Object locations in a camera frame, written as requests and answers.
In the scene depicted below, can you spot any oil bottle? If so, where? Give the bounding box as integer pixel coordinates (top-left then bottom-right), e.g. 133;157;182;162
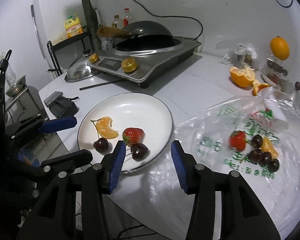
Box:
111;15;124;29

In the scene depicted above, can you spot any red cap bottle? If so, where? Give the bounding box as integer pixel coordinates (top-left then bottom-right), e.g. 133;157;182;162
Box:
122;8;133;27

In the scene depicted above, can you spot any whole orange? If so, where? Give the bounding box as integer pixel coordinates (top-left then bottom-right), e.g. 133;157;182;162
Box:
270;36;290;61

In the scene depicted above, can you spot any peeled half orange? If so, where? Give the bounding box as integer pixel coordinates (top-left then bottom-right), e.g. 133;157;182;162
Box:
229;63;255;88

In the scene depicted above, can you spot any white round plate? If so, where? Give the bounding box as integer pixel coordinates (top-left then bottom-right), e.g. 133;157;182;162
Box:
77;93;173;173

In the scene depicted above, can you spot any clear printed plastic bag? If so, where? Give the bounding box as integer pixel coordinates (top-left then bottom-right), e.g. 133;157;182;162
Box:
175;88;300;229

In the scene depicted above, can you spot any black metal rack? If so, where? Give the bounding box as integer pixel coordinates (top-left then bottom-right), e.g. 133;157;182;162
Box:
46;26;95;77

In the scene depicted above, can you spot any red strawberry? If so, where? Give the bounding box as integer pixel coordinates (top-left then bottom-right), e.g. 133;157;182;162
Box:
229;130;247;152
122;127;145;147

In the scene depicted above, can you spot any yellow detergent bottle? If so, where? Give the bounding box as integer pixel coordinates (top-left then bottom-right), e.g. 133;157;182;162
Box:
64;14;83;38

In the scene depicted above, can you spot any dark cherry on plate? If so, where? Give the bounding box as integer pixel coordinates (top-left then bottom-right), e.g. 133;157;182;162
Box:
130;143;149;161

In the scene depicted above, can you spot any black umbrella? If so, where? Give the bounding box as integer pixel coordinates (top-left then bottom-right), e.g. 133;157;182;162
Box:
88;0;101;50

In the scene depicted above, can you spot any black wallet with phone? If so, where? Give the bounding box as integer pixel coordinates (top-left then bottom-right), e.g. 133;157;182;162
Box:
44;91;79;118

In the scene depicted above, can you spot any silver induction cooker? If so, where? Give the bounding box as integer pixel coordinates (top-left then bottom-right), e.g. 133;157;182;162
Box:
87;35;201;88

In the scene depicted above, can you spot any black power cable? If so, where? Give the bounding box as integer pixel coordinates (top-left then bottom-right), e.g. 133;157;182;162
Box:
107;0;204;41

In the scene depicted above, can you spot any orange peel piece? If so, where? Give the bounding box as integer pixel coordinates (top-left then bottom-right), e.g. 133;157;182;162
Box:
252;79;270;96

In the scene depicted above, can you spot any black wok wooden handle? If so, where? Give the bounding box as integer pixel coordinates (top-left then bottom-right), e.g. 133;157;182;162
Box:
97;21;179;55

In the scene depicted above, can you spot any steel cup in bag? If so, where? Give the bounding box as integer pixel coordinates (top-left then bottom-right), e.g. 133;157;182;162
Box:
221;44;257;69

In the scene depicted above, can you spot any orange segment on bag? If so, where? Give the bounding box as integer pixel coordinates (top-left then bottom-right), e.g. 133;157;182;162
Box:
261;137;279;159

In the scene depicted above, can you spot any steel pot lid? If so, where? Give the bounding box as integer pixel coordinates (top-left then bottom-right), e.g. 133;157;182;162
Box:
64;55;101;83

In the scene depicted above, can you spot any black chopstick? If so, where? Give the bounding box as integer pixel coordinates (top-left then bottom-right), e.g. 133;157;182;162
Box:
79;79;126;91

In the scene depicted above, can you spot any clear fruit container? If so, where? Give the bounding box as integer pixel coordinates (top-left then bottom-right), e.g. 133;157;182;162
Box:
262;54;289;85

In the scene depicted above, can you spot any orange segment on plate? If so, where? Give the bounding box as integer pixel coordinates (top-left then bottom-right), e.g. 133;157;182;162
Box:
95;116;119;139

